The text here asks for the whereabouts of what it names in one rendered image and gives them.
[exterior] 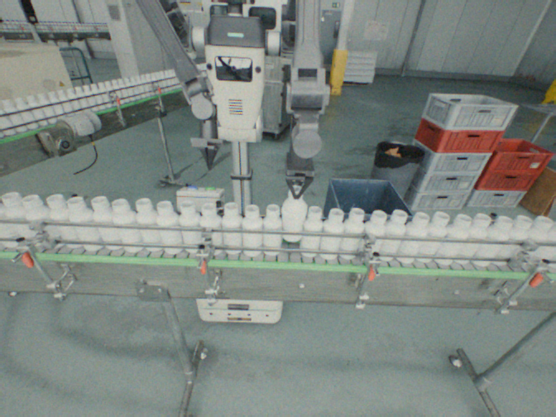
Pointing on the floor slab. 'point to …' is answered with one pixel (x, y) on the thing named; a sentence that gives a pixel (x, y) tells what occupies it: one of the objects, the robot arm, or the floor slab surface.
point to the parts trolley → (540, 124)
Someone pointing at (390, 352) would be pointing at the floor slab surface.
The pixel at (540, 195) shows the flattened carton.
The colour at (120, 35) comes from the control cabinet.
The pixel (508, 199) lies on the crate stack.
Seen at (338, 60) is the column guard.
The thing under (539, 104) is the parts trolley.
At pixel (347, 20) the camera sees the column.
